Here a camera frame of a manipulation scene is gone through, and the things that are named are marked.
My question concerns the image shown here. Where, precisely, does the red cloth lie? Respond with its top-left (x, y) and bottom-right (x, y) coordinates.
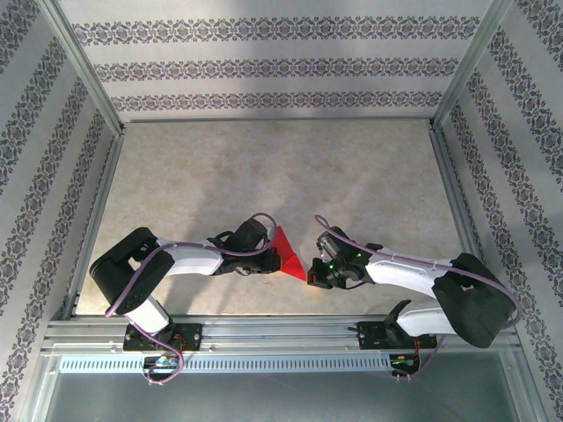
top-left (268, 224), bottom-right (308, 283)

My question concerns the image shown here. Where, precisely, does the grey sheet metal panel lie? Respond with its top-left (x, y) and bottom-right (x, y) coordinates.
top-left (43, 371), bottom-right (523, 422)

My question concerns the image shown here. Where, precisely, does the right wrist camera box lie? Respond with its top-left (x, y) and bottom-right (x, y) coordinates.
top-left (315, 226), bottom-right (352, 261)

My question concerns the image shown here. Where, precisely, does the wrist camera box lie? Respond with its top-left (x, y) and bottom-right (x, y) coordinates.
top-left (231, 218), bottom-right (279, 251)
top-left (315, 226), bottom-right (352, 261)

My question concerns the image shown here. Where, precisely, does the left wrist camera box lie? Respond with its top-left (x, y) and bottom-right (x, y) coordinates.
top-left (231, 218), bottom-right (279, 251)

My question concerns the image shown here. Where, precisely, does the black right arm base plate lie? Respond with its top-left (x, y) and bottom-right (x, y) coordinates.
top-left (358, 320), bottom-right (438, 352)

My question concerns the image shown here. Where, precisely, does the wide aluminium mounting rail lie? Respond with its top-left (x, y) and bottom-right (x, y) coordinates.
top-left (41, 314), bottom-right (516, 353)

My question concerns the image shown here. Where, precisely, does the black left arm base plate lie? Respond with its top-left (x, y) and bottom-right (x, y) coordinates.
top-left (122, 322), bottom-right (204, 353)

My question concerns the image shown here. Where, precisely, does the slotted grey cable duct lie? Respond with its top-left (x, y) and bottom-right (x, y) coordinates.
top-left (58, 353), bottom-right (393, 375)

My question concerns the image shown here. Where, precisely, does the short aluminium table-edge rail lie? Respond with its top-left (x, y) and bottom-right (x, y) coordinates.
top-left (428, 122), bottom-right (501, 317)
top-left (59, 127), bottom-right (128, 321)

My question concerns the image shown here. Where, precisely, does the long aluminium table-edge rail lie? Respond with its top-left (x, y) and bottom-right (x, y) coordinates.
top-left (121, 116), bottom-right (435, 127)

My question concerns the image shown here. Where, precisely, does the aluminium frame post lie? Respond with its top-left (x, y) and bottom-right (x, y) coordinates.
top-left (37, 0), bottom-right (128, 138)
top-left (428, 0), bottom-right (516, 133)

